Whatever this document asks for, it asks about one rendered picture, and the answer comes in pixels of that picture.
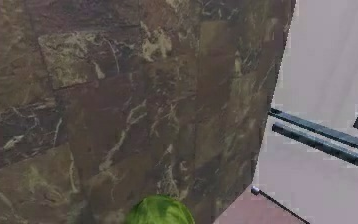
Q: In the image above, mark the green lettuce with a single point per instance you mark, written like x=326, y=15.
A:
x=160, y=211

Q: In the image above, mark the brown marble table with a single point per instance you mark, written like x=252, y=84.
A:
x=120, y=100

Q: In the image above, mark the thin black rod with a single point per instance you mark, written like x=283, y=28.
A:
x=255, y=190

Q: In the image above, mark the dark grey metal bar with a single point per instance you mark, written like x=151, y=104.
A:
x=320, y=129
x=320, y=145

